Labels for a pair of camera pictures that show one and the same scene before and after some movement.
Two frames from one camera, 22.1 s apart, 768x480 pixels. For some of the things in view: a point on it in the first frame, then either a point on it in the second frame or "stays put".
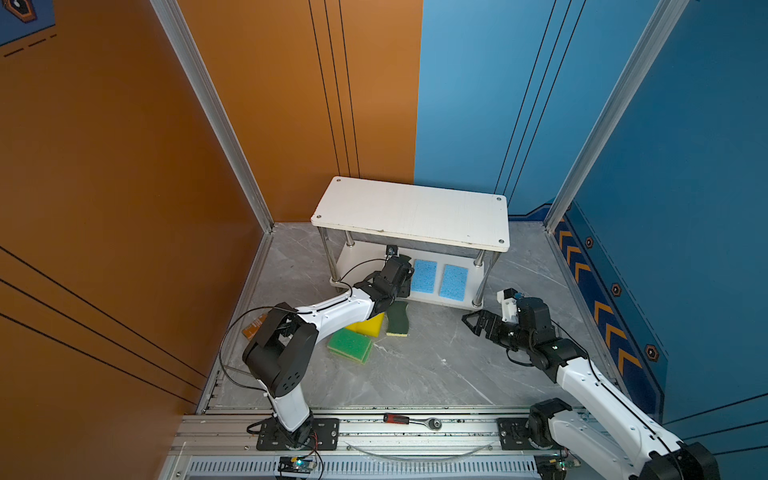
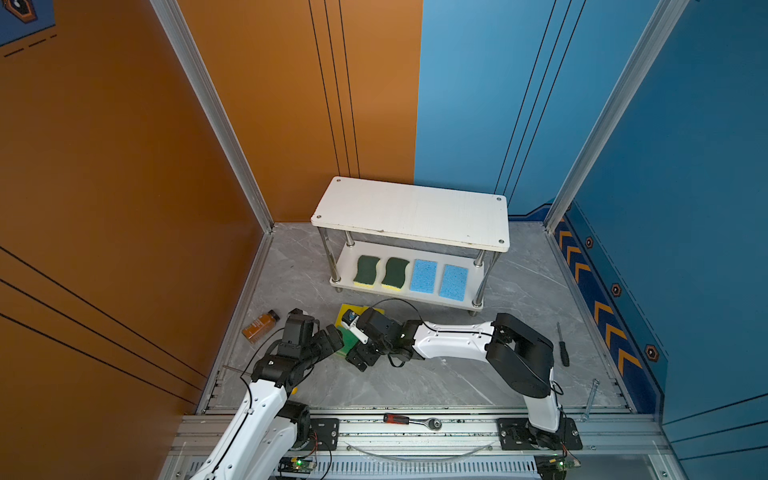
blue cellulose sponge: [423, 276] stays put
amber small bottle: [250, 330] stays put
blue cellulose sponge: [453, 283] stays put
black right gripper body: [508, 334] to [368, 353]
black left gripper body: [402, 292] to [320, 347]
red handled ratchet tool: [431, 422] stays put
